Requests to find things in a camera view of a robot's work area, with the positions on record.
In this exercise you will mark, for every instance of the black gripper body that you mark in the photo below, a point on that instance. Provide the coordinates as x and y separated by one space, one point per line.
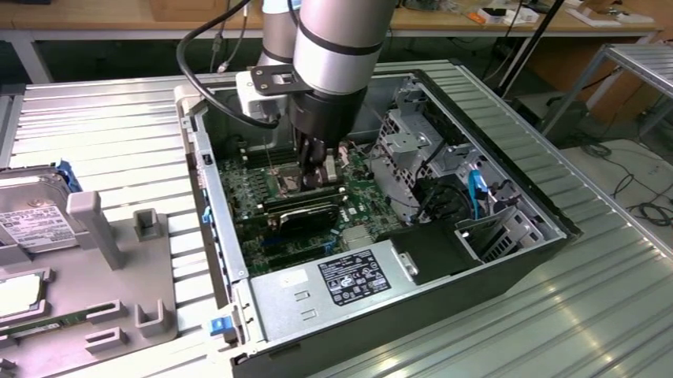
326 114

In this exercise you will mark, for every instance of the green graphics card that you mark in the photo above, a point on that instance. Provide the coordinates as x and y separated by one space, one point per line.
308 220

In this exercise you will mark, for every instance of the black RAM slot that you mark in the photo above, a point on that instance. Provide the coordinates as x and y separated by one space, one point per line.
281 154
284 197
281 151
281 144

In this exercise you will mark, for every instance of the CPU socket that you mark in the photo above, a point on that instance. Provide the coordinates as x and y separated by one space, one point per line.
286 179

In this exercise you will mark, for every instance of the silver socket cover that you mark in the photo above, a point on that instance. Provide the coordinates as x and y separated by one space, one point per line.
345 153

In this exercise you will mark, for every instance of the thin metal locking lever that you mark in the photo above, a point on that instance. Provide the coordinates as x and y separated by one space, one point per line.
268 157

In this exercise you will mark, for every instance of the green motherboard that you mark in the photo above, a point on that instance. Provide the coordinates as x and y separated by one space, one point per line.
368 189

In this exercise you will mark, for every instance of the silver chipset heatsink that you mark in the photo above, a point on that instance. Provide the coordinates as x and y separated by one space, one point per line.
357 234

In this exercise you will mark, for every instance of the silver disk bay cage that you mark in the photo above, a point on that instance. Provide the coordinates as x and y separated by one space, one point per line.
405 141

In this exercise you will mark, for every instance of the long black expansion slot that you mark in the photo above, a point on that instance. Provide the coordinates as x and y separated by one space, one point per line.
294 254

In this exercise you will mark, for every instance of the blue slot cover clip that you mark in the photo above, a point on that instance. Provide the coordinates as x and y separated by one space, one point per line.
205 216

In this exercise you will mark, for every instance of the grey power supply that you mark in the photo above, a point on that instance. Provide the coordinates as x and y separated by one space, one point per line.
289 299

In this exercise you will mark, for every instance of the wooden desk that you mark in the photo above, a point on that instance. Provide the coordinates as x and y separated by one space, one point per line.
473 27

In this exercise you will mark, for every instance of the perforated metal disk bay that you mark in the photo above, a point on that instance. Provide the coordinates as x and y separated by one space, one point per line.
500 236

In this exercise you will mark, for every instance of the orange white box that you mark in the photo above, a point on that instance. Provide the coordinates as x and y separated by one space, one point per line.
481 16

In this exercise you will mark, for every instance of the black PC case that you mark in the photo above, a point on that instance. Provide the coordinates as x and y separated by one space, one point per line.
368 334

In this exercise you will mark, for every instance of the blue case latch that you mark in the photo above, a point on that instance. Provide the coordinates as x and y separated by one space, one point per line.
218 327

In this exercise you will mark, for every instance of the black floor box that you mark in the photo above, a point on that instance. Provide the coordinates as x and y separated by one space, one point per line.
557 118

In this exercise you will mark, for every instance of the black white box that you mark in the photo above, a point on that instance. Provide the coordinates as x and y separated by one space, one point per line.
521 16

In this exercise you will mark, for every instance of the black pole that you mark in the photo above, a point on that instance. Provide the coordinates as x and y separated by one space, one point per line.
536 35

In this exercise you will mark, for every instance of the blue disk caddy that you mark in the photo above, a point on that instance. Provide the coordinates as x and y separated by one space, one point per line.
67 177

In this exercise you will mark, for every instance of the brown cabinet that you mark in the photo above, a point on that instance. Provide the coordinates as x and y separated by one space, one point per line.
568 67

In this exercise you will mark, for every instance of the grey parts rack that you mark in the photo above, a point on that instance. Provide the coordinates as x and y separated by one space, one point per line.
79 287

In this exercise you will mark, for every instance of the silver hard disk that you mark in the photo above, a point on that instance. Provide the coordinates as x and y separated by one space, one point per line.
31 224

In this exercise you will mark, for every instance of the green RAM stick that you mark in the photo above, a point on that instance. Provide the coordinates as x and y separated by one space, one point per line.
53 321

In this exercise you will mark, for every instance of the silver CPU chip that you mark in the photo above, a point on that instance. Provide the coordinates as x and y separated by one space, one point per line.
18 295

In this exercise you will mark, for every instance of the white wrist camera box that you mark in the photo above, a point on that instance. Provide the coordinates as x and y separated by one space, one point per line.
253 100

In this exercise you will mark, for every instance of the metal frame shelf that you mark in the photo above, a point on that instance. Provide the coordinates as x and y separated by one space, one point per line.
647 67

